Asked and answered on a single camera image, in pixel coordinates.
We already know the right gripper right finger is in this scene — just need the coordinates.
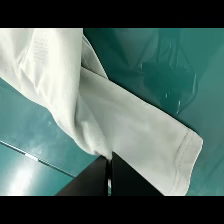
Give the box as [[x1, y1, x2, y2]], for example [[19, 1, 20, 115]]
[[110, 151, 165, 197]]

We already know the white T-shirt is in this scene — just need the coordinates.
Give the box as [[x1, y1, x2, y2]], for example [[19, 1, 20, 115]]
[[0, 27, 204, 197]]

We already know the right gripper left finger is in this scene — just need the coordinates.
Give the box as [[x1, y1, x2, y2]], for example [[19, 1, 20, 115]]
[[55, 155, 108, 197]]

